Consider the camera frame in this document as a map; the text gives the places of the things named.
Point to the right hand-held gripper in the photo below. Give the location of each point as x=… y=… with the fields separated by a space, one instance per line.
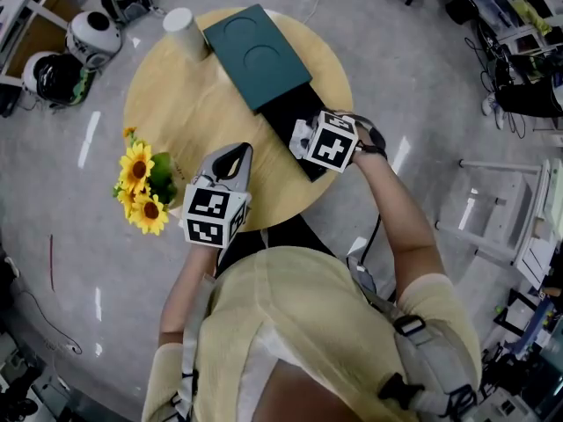
x=330 y=145

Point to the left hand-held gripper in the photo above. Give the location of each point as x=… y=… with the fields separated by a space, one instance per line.
x=211 y=216

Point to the black box drawer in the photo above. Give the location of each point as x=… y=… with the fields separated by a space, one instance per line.
x=286 y=110

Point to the dark green box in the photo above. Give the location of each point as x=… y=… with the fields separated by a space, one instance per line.
x=259 y=55

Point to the person's right forearm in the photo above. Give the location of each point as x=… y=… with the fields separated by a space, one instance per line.
x=400 y=218

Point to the person's left forearm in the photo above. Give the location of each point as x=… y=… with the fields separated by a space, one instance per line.
x=184 y=288

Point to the person's black trousers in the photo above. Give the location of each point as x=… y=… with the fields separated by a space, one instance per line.
x=286 y=233

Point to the artificial sunflower bouquet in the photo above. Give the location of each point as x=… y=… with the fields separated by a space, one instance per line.
x=141 y=178

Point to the white paper cup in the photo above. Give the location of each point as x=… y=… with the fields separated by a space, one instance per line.
x=187 y=33

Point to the white shoe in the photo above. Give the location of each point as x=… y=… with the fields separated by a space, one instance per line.
x=492 y=108

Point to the person's pale yellow top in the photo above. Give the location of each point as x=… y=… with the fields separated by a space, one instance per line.
x=299 y=323

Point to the white helmet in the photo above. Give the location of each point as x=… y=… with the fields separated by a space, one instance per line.
x=92 y=38
x=53 y=77

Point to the white metal rack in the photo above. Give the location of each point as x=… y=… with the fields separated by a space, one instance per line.
x=510 y=209

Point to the wooden shelf unit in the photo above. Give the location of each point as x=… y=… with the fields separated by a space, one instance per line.
x=33 y=33

